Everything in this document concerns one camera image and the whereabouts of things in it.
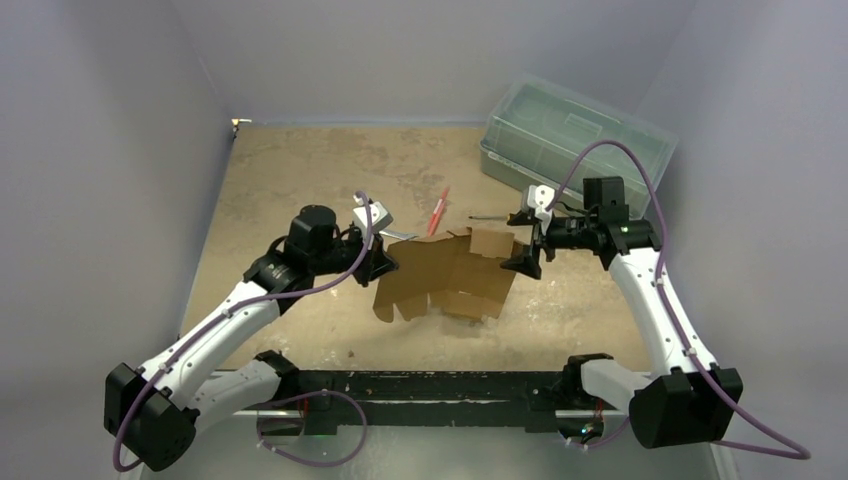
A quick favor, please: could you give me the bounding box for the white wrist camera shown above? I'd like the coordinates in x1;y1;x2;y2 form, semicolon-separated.
352;201;394;234
520;185;556;234

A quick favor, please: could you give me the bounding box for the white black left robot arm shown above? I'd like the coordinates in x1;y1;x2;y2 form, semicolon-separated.
104;196;398;473

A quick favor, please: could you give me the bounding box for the yellow black screwdriver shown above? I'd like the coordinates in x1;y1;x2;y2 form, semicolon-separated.
468;213;516;223

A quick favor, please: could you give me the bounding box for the silver open-end wrench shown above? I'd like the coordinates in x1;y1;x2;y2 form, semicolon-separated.
381;229;418;241

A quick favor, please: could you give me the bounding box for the brown cardboard box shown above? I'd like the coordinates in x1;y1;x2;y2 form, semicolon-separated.
373;227;524;323

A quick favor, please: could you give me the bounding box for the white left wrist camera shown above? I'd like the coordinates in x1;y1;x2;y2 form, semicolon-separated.
352;201;394;234

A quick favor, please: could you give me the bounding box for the red pen with white label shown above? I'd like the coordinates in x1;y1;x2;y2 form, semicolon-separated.
427;187;450;236

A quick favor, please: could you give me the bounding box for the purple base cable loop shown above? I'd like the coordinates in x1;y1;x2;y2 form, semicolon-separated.
255;390;368;469

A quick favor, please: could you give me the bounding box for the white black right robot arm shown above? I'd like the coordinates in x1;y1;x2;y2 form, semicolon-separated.
501;177;743;448

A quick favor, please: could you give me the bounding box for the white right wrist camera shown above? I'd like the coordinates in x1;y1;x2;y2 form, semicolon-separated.
520;185;556;234

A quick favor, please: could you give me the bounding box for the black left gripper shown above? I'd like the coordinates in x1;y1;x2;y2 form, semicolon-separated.
310;223;398;287

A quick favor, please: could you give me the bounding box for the clear plastic storage box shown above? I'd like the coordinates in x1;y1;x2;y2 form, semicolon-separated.
480;75;678;219

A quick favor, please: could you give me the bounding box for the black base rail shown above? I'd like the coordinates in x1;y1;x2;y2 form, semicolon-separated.
256;350;614;435

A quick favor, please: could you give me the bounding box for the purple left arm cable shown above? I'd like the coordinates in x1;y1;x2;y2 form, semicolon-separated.
111;190;376;465

